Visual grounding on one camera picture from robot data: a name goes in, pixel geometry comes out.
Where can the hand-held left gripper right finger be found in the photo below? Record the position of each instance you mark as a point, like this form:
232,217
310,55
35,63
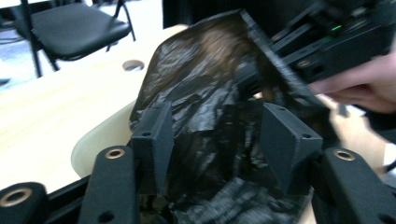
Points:
286,146

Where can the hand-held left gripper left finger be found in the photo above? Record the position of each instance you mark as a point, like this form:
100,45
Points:
154,140

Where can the cream square trash bin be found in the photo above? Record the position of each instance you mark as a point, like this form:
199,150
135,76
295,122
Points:
99,146

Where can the black folding chair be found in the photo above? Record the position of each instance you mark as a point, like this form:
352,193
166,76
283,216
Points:
74,28

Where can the round grey table grommet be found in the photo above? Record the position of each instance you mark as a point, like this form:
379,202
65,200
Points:
133,65

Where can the black plastic trash bag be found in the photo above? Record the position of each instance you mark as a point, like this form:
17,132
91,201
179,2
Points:
199,77

